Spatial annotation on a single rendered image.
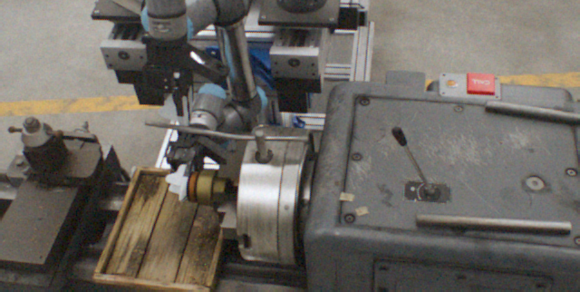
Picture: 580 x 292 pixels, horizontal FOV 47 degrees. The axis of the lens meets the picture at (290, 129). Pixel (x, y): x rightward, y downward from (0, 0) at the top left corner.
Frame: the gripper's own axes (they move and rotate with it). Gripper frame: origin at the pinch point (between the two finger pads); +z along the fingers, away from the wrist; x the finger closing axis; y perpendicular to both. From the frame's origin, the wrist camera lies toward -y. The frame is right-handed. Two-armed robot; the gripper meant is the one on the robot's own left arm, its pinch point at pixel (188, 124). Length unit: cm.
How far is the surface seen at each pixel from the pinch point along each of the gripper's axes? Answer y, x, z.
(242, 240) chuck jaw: -12.0, 5.4, 24.8
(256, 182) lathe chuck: -15.0, 2.3, 11.4
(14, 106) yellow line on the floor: 149, -155, 86
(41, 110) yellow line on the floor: 134, -154, 86
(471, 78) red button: -59, -26, -3
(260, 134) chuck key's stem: -15.9, 1.3, 0.2
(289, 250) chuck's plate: -22.5, 5.8, 25.8
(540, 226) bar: -71, 12, 9
